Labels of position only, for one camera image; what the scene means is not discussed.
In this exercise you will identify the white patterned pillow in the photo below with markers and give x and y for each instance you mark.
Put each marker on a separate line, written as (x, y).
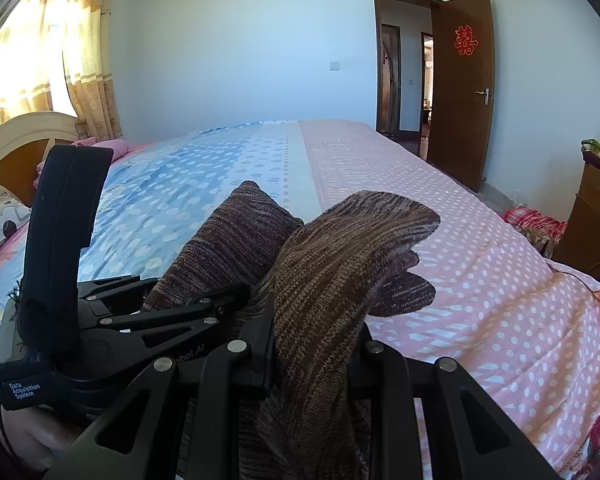
(0, 225)

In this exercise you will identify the cream and wood headboard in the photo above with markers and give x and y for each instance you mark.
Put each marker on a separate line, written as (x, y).
(30, 132)

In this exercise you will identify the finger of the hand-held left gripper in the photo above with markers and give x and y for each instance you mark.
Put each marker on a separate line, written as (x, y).
(180, 315)
(115, 287)

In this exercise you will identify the hallway wooden door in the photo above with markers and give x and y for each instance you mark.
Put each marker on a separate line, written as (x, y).
(391, 80)

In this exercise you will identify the red paper door decoration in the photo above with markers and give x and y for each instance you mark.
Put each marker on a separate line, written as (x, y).
(465, 40)

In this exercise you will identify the brown wooden door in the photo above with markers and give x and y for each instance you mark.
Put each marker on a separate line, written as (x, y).
(460, 120)

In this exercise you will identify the red plaid cloth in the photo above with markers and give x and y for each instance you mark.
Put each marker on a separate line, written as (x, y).
(535, 225)

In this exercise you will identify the wooden cabinet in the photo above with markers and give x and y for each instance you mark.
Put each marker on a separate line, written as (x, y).
(590, 215)

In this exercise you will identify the person's left hand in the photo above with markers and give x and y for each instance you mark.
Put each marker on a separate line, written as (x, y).
(35, 435)

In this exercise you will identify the brown door frame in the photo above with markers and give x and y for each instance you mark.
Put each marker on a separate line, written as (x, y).
(377, 60)

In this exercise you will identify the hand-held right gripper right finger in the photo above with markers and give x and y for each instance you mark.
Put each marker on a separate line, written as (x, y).
(430, 410)

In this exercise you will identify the brown knit sweater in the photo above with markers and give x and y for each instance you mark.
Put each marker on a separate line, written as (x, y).
(320, 285)

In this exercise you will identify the folded pink quilt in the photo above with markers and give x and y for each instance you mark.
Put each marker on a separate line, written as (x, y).
(112, 147)

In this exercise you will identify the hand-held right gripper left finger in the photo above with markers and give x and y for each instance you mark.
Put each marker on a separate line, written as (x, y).
(215, 375)

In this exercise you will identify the yellow patterned curtain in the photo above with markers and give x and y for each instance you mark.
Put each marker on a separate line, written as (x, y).
(90, 60)

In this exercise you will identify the blue and pink dotted blanket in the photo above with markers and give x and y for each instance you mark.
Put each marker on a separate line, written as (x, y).
(480, 285)

